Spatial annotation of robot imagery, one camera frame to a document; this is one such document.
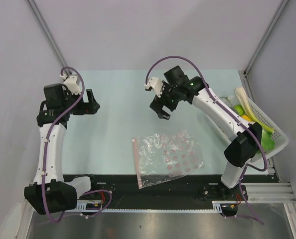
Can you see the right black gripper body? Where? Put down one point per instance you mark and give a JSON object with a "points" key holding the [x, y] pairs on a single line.
{"points": [[169, 96]]}

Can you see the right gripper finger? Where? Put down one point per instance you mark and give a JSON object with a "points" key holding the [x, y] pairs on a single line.
{"points": [[156, 105], [162, 114]]}

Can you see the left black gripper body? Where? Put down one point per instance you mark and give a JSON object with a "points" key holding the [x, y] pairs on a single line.
{"points": [[80, 108]]}

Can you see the clear pink zip top bag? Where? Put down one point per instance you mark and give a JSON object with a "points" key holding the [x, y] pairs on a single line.
{"points": [[161, 158]]}

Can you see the yellow bell pepper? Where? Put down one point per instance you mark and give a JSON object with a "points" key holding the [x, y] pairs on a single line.
{"points": [[246, 118]]}

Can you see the green lettuce cabbage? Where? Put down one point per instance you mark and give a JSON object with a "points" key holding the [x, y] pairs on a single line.
{"points": [[267, 143]]}

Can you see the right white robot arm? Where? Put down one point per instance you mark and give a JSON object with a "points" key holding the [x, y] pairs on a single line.
{"points": [[244, 136]]}

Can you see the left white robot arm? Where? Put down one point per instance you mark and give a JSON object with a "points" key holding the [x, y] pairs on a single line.
{"points": [[49, 193]]}

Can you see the green lime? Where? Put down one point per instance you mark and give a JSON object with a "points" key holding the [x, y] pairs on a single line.
{"points": [[239, 110]]}

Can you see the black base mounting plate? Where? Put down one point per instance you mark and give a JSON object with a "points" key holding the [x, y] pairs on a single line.
{"points": [[191, 192]]}

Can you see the white perforated plastic basket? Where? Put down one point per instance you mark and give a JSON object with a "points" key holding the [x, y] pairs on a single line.
{"points": [[279, 137]]}

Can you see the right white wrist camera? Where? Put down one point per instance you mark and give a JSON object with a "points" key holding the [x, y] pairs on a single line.
{"points": [[156, 84]]}

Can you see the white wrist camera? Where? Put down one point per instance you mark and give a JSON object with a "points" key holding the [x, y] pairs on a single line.
{"points": [[72, 82], [156, 84]]}

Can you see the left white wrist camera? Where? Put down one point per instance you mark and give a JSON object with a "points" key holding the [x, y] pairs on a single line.
{"points": [[72, 82]]}

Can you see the aluminium frame rail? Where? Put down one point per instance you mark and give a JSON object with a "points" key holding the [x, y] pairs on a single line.
{"points": [[270, 193]]}

